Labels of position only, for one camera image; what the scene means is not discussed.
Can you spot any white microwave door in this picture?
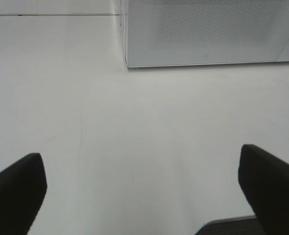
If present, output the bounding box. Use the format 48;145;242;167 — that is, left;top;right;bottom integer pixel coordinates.
121;0;289;68

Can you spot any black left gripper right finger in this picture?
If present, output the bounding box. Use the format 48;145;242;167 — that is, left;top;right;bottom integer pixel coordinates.
238;144;289;235

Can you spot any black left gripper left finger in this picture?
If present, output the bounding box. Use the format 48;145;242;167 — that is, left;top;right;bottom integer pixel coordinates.
0;153;48;235

